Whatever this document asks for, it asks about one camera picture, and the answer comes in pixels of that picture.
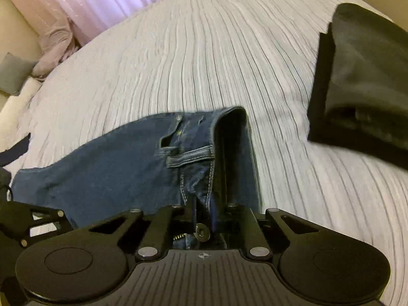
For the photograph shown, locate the folded black clothes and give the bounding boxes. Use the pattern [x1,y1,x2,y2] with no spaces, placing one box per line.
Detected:
[307,3,408,170]

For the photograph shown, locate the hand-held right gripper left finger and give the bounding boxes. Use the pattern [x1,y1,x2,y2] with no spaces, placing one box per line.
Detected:
[77,197,199,261]

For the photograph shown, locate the blue denim jeans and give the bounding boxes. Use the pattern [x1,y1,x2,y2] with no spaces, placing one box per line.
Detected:
[11,106,263,251]

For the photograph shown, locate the grey pillow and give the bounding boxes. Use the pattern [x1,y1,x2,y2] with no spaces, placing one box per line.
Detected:
[0,53,37,96]

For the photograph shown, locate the bundled pink cloth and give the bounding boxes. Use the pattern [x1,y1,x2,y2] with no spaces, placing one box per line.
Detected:
[31,15,81,79]

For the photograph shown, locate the white fluffy blanket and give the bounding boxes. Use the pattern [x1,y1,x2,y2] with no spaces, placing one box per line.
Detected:
[0,78,44,117]

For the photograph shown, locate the pink curtain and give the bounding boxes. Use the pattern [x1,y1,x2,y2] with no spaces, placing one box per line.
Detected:
[3,0,192,48]

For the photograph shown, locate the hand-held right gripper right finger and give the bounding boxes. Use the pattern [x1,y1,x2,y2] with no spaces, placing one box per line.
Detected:
[220,202,322,259]

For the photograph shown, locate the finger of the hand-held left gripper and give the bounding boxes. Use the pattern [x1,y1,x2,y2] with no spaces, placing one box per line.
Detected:
[0,201,76,249]
[0,133,32,166]

